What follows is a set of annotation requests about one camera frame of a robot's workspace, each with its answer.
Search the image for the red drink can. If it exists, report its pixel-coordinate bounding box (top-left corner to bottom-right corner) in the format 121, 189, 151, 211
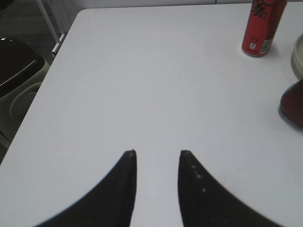
241, 0, 288, 57

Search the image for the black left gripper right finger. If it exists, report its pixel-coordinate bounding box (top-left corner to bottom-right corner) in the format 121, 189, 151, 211
178, 150, 278, 227

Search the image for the brown rounded object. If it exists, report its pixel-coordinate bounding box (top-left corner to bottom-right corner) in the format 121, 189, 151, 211
279, 79, 303, 129

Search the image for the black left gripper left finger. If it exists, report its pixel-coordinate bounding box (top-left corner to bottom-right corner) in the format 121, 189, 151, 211
40, 150, 137, 227

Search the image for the white plate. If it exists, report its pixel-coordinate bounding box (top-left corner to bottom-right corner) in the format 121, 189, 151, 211
291, 34, 303, 80

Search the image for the white metal frame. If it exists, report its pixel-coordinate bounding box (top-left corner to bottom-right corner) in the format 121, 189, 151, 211
36, 0, 71, 58

